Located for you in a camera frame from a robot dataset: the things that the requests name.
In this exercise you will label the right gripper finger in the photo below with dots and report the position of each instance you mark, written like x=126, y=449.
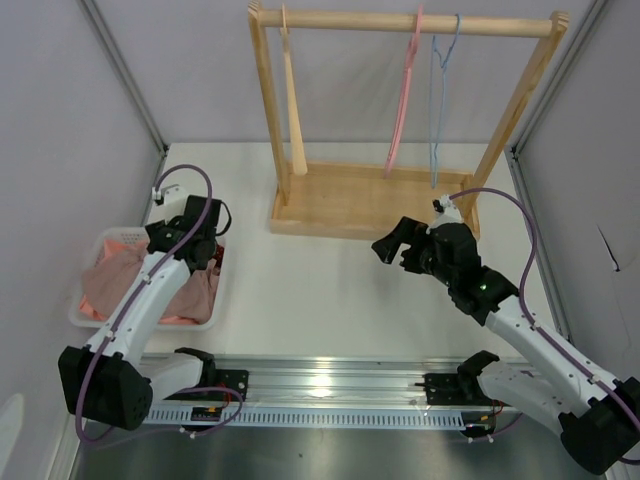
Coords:
x=386, y=248
x=408, y=231

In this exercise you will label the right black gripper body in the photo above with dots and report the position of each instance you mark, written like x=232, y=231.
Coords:
x=422, y=258

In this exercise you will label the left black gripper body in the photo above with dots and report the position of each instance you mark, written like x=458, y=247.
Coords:
x=155, y=227

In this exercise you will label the dusty pink pleated skirt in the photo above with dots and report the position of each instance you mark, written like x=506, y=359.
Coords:
x=193, y=304

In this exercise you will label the beige wooden hanger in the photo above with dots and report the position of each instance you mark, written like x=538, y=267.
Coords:
x=298, y=156

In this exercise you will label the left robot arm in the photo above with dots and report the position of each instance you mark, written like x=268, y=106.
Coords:
x=174, y=275

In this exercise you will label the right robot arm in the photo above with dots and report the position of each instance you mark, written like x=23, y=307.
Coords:
x=594, y=413

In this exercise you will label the blue hanger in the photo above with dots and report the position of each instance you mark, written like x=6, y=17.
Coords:
x=436, y=107

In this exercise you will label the pink hanger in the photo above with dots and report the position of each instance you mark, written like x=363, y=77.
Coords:
x=403, y=100

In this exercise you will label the red polka dot cloth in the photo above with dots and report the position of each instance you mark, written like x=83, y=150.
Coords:
x=219, y=255

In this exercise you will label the white plastic basket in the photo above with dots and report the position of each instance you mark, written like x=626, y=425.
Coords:
x=128, y=236

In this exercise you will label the salmon orange cloth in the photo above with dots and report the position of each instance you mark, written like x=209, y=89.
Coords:
x=105, y=284

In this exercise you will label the wooden clothes rack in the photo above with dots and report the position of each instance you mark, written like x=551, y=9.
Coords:
x=354, y=200

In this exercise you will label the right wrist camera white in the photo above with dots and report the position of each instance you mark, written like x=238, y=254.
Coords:
x=446, y=212

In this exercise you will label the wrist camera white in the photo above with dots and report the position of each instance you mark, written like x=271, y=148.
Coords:
x=167, y=203
x=446, y=212

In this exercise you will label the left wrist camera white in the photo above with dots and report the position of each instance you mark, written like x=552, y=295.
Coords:
x=167, y=203

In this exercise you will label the aluminium mounting rail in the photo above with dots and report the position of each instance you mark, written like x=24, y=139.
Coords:
x=334, y=382

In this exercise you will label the white slotted cable duct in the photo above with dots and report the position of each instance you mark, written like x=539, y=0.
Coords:
x=413, y=419

